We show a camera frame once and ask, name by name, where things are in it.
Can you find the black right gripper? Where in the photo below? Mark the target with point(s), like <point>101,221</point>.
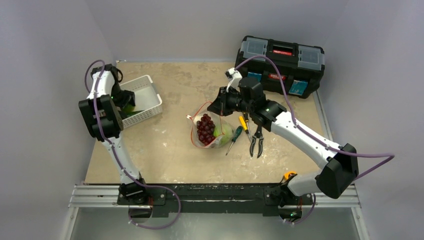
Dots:
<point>222,103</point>

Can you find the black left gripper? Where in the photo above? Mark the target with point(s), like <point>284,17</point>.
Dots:
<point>128,98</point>

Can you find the green cucumber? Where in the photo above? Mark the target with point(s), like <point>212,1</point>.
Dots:
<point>130,112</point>

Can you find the red grape bunch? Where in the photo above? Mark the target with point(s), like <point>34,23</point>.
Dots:
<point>205,129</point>

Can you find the clear zip bag orange zipper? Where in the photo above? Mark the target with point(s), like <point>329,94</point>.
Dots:
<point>196,116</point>

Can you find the green cabbage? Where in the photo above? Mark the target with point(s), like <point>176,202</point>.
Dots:
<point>223,134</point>

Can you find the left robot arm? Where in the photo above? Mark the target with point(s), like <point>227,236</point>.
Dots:
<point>103,112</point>

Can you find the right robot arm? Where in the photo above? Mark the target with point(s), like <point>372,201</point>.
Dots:
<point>338,164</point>

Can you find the white perforated basket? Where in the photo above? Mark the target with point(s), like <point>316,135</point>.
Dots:
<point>147,98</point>

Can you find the black yellow screwdriver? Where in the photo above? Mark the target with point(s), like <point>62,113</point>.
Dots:
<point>245,117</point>

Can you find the black pliers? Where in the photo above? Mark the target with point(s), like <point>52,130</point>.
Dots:
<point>257,139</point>

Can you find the black toolbox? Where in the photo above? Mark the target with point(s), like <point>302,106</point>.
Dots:
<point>301,66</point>

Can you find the yellow tape measure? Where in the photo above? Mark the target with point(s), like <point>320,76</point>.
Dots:
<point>288,175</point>

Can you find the yellow handled tool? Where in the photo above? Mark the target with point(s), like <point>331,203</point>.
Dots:
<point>244,124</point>

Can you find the green handled screwdriver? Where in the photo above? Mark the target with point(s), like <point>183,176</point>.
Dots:
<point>234,138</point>

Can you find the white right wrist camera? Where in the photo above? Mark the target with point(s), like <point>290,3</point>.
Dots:
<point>234,77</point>

